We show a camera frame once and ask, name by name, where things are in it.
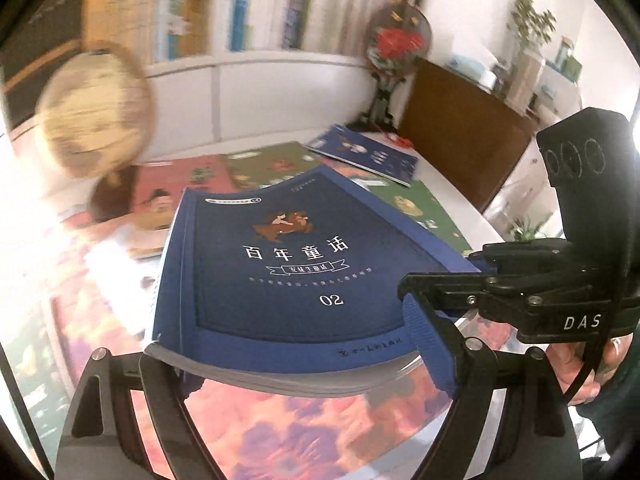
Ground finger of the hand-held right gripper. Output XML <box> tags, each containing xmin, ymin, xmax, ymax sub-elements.
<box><xmin>397</xmin><ymin>271</ymin><xmax>532</xmax><ymax>322</ymax></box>
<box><xmin>471</xmin><ymin>240</ymin><xmax>572</xmax><ymax>284</ymax></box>

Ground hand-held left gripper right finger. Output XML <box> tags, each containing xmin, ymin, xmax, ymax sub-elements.
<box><xmin>400</xmin><ymin>290</ymin><xmax>586</xmax><ymax>480</ymax></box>

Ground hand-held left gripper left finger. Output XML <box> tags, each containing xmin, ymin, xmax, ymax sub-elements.
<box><xmin>55</xmin><ymin>347</ymin><xmax>223</xmax><ymax>480</ymax></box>

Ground green book with yellow insect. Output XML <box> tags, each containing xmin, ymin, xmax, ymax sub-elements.
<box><xmin>370</xmin><ymin>180</ymin><xmax>473</xmax><ymax>256</ymax></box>

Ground dark blue book with bird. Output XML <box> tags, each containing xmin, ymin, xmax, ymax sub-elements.
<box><xmin>305</xmin><ymin>125</ymin><xmax>420</xmax><ymax>188</ymax></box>

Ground thick dark blue book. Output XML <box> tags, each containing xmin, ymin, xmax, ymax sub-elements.
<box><xmin>142</xmin><ymin>164</ymin><xmax>483</xmax><ymax>398</ymax></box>

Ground red book with robed man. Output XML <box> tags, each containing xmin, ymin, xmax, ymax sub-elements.
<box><xmin>122</xmin><ymin>157</ymin><xmax>241</xmax><ymax>233</ymax></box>

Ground green book with red insect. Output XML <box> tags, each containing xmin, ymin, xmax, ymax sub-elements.
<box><xmin>220</xmin><ymin>141</ymin><xmax>326</xmax><ymax>191</ymax></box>

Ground person's right forearm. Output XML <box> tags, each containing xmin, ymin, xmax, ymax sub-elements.
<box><xmin>585</xmin><ymin>355</ymin><xmax>640</xmax><ymax>480</ymax></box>

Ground person's right hand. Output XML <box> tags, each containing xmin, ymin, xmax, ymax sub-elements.
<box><xmin>545</xmin><ymin>330</ymin><xmax>640</xmax><ymax>406</ymax></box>

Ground potted spider plant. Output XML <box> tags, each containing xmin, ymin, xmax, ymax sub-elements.
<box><xmin>505</xmin><ymin>207</ymin><xmax>566</xmax><ymax>246</ymax></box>

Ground wooden cabinet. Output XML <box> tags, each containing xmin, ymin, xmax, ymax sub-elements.
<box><xmin>397</xmin><ymin>57</ymin><xmax>568</xmax><ymax>213</ymax></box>

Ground floral mat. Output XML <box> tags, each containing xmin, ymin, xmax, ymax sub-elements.
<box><xmin>0</xmin><ymin>155</ymin><xmax>506</xmax><ymax>480</ymax></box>

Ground tall beige vase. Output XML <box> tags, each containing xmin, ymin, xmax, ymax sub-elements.
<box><xmin>507</xmin><ymin>47</ymin><xmax>543</xmax><ymax>106</ymax></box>

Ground green box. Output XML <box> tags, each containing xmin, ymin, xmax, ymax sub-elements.
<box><xmin>557</xmin><ymin>37</ymin><xmax>583</xmax><ymax>78</ymax></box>

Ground tissue box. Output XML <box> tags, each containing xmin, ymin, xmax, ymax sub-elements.
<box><xmin>447</xmin><ymin>55</ymin><xmax>496</xmax><ymax>86</ymax></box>

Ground green plant sprigs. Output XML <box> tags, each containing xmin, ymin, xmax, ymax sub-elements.
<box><xmin>507</xmin><ymin>0</ymin><xmax>557</xmax><ymax>51</ymax></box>

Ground round embroidered fan ornament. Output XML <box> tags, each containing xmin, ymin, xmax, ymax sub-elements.
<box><xmin>345</xmin><ymin>0</ymin><xmax>433</xmax><ymax>133</ymax></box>

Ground white bookshelf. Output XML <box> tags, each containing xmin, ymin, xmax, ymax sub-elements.
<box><xmin>0</xmin><ymin>0</ymin><xmax>436</xmax><ymax>161</ymax></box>

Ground antique style globe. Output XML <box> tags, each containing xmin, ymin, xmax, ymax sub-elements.
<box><xmin>35</xmin><ymin>45</ymin><xmax>156</xmax><ymax>223</ymax></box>

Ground black cable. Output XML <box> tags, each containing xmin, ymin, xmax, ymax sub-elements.
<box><xmin>567</xmin><ymin>310</ymin><xmax>608</xmax><ymax>406</ymax></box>

